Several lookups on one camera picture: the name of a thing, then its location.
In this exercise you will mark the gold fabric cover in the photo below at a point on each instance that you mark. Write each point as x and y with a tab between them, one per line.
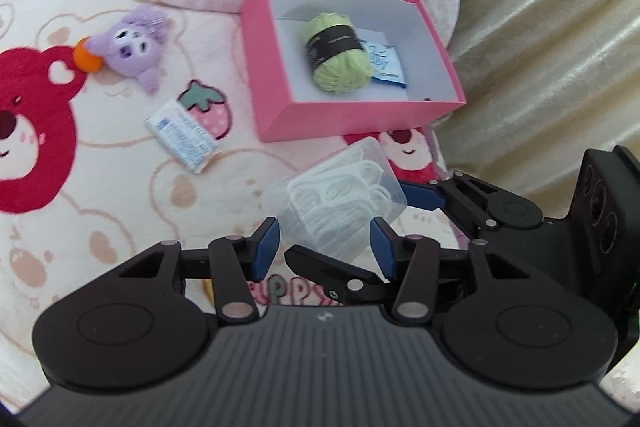
540	57

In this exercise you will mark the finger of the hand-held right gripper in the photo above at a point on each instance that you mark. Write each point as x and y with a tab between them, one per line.
420	196
320	267

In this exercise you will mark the green yarn ball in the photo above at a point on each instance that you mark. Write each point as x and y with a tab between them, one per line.
335	72

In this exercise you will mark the printed bear blanket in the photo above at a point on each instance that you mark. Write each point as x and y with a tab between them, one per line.
100	207

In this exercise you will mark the orange ball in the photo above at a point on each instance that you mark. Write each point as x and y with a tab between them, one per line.
86	57

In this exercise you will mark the white tissue packet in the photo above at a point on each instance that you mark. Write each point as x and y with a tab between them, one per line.
182	137

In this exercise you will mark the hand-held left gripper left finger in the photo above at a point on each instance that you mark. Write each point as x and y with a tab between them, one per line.
265	247

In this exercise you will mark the pink cardboard box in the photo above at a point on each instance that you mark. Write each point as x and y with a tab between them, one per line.
265	67

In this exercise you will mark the purple plush toy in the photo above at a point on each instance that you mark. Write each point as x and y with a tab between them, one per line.
130	47

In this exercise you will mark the blue wet wipes packet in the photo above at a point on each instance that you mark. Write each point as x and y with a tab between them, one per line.
387	62

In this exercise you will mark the clear box of floss picks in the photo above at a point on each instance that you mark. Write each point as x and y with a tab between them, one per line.
330	197

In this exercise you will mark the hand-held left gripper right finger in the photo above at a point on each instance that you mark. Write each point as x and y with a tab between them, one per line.
382	247

